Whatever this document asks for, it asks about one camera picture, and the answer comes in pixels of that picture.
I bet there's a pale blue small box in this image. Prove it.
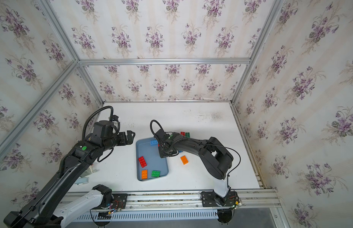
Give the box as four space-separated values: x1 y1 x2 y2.
74 177 89 186

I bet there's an orange lego brick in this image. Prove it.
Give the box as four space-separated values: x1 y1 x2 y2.
180 155 189 165
141 170 148 180

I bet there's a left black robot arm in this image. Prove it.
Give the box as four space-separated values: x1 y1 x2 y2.
4 120 136 228

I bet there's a long red lego brick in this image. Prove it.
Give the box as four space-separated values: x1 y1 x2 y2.
138 156 147 168

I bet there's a blue-grey plastic tray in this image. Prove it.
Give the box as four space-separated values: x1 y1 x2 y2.
136 138 169 181

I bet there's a white slotted cable duct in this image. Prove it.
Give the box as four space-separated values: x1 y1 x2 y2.
74 209 218 222

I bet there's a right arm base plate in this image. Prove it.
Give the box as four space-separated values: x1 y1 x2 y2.
200 191 242 208

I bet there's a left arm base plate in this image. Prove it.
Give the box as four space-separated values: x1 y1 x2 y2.
92 193 128 211

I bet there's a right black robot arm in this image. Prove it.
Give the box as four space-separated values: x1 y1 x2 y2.
153 129 233 198

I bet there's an aluminium rail frame front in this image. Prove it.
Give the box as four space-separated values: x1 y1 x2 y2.
36 188 291 228

